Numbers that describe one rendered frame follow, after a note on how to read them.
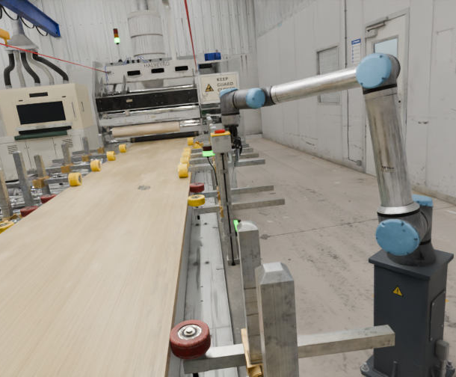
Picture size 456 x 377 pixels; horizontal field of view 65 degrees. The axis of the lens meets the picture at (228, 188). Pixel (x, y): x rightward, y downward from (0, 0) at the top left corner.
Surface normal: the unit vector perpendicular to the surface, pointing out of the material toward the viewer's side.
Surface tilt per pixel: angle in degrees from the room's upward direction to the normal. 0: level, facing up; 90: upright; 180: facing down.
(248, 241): 90
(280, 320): 90
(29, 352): 0
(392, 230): 95
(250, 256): 90
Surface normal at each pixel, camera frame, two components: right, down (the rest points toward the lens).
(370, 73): -0.64, 0.12
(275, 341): 0.07, 0.25
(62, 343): -0.10, -0.96
